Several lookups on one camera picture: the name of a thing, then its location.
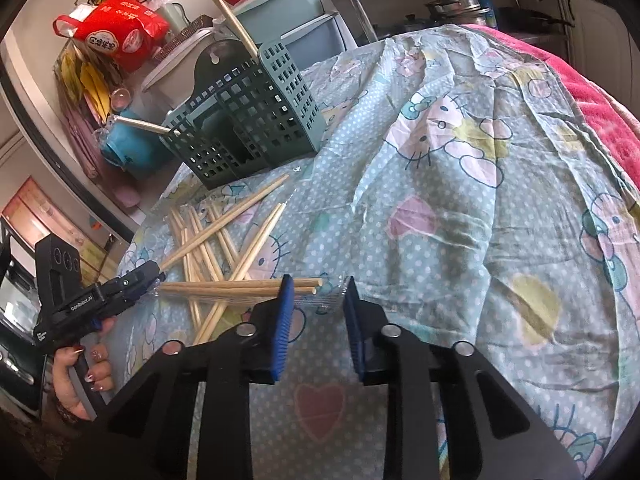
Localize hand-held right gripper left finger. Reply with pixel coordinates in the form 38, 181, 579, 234
56, 275, 296, 480

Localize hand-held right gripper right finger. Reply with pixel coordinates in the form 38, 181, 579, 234
342, 276, 583, 480

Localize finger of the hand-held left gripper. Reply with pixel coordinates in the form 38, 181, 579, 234
101, 280, 163, 307
112, 261, 167, 287

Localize wooden chopstick pair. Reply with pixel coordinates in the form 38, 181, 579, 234
156, 276, 347, 313
95, 114, 174, 137
210, 0, 261, 58

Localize pile of wooden chopsticks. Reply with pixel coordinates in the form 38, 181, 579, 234
160, 174, 292, 346

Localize green plastic utensil basket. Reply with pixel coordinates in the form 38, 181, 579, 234
161, 40, 328, 191

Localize person's left hand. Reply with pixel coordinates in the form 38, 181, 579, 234
52, 316, 117, 422

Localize pink slipper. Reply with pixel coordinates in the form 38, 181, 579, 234
112, 185, 144, 209

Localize turquoise plastic bag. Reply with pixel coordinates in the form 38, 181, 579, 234
99, 110, 174, 179

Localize cartoon cat printed tablecloth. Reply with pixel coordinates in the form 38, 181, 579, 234
117, 22, 640, 480

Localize pink hanging bags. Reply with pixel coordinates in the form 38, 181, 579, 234
61, 104, 107, 182

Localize yellow hanging bags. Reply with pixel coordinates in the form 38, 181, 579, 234
57, 42, 126, 122

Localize white plastic drawer unit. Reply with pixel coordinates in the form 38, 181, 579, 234
140, 27, 217, 93

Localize brown wicker basket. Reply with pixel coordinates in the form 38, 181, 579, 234
152, 15, 216, 62

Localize red shopping bag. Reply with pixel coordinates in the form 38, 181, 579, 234
54, 0, 171, 73

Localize pale green bottle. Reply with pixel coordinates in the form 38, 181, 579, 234
159, 2, 187, 32

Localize blue plastic drawer unit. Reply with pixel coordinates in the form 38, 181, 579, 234
232, 0, 352, 70

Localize small steel lidded pot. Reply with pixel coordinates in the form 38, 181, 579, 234
402, 12, 427, 37

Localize steel kitchen shelf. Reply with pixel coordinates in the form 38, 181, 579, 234
336, 0, 573, 46

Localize pink fleece blanket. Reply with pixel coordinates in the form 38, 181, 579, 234
460, 24, 640, 188

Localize stack of steel pots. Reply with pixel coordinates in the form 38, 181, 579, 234
425, 0, 493, 27

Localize black frying pan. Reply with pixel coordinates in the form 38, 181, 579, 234
499, 6, 572, 32

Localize white cabinet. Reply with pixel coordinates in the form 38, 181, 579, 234
562, 0, 640, 111

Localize black door frame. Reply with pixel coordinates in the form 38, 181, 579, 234
0, 35, 138, 243

